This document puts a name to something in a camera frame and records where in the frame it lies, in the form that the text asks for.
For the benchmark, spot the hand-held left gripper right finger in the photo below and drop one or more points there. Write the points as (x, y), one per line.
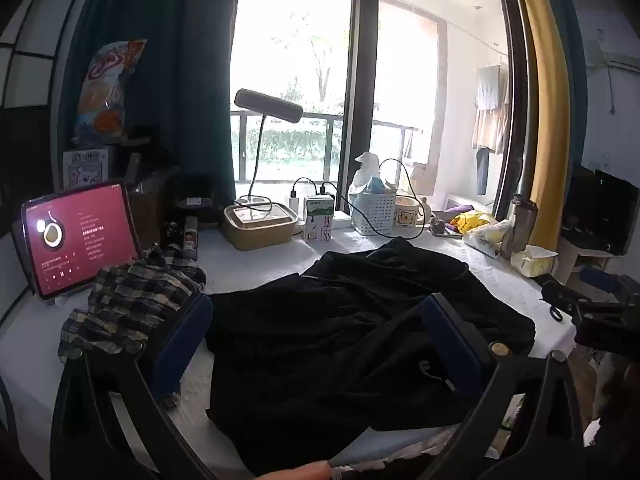
(450, 340)

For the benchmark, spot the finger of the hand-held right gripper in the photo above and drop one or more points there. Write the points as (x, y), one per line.
(562, 297)

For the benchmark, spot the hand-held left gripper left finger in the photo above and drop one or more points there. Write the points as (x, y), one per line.
(182, 335)

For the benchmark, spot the black pants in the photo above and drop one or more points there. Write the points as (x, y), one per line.
(320, 350)

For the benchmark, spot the person's left hand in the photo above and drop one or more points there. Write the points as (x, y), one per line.
(295, 471)

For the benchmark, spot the plaid cloth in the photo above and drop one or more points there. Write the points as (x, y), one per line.
(130, 300)

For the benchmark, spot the steel tumbler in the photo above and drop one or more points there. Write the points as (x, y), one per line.
(520, 225)

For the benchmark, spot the white plastic bag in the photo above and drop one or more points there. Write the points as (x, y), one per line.
(487, 240)

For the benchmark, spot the black appliance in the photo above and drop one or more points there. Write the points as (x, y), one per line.
(600, 210)

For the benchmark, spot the dark cylindrical can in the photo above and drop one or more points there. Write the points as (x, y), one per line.
(190, 237)

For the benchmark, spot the white textured table cover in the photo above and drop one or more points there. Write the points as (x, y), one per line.
(260, 270)

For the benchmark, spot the yellow cloth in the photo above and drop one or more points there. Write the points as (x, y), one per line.
(472, 221)

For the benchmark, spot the beige lidded box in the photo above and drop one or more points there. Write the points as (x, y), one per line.
(257, 232)

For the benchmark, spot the white bear mug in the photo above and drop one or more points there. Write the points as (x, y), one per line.
(407, 215)

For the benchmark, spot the brown cardboard box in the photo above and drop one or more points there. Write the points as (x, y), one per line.
(150, 205)

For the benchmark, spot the black round container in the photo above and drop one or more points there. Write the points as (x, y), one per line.
(197, 200)

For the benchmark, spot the tablet with red screen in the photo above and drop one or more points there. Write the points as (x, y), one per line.
(80, 240)

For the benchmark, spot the white plastic basket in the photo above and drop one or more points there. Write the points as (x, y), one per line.
(372, 212)

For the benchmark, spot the white power strip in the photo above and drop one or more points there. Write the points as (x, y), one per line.
(341, 220)

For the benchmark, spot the blue item in basket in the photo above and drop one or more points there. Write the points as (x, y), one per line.
(381, 186)

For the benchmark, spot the white charger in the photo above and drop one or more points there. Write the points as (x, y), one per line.
(293, 207)

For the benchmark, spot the white green milk carton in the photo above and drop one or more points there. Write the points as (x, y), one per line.
(318, 220)

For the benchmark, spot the white tissue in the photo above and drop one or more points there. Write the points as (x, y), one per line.
(367, 170)

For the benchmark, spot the white printed box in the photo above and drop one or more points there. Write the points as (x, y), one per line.
(87, 170)

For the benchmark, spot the hanging clothes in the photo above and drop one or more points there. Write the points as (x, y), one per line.
(490, 110)

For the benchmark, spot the yellow curtain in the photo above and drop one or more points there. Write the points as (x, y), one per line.
(542, 85)

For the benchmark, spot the desk lamp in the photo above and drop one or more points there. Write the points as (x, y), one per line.
(267, 105)

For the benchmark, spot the white air conditioner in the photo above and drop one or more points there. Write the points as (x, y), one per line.
(612, 52)

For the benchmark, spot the colourful snack bag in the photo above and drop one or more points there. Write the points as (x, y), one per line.
(107, 90)

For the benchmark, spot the teal curtain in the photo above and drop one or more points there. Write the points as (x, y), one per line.
(175, 60)

